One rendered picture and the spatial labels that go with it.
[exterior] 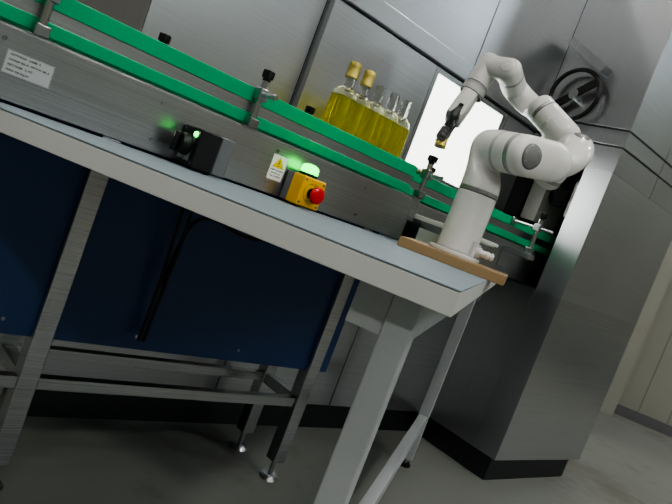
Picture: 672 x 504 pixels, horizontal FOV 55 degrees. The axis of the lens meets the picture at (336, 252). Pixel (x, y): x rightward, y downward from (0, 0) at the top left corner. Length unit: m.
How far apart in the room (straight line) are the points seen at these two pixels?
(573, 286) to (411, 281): 1.79
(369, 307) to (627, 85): 1.95
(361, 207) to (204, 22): 0.61
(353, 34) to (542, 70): 0.99
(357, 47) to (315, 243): 1.22
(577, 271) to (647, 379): 3.26
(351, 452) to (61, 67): 0.84
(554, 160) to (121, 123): 0.94
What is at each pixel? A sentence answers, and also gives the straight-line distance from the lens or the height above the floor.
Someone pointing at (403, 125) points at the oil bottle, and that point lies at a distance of 1.94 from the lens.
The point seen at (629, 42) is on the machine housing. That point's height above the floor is 1.72.
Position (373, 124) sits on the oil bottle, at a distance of 1.86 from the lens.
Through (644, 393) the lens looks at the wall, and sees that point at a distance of 5.75.
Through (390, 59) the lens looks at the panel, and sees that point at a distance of 2.07.
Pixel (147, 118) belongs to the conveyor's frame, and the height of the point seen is 0.82.
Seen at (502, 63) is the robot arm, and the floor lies 1.34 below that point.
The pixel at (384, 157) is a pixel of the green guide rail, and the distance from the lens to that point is 1.76.
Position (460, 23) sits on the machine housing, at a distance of 2.33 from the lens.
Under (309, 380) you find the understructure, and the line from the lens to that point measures 1.82.
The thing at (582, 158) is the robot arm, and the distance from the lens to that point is 1.76.
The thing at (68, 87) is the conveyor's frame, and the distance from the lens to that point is 1.30.
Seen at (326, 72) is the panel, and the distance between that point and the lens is 1.92.
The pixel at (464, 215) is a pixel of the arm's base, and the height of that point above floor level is 0.87.
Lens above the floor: 0.80
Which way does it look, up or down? 4 degrees down
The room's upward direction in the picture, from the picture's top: 21 degrees clockwise
